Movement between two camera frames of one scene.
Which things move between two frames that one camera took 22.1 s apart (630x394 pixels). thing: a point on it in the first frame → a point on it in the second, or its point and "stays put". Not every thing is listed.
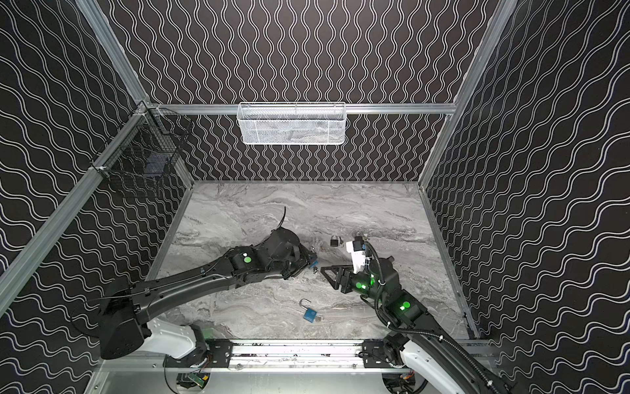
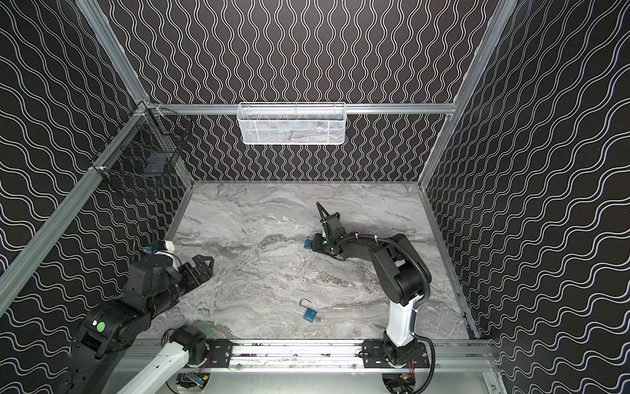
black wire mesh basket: (148, 147) stays put
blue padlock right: (309, 314) stays put
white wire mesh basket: (292, 123) stays put
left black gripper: (299, 257) → (188, 274)
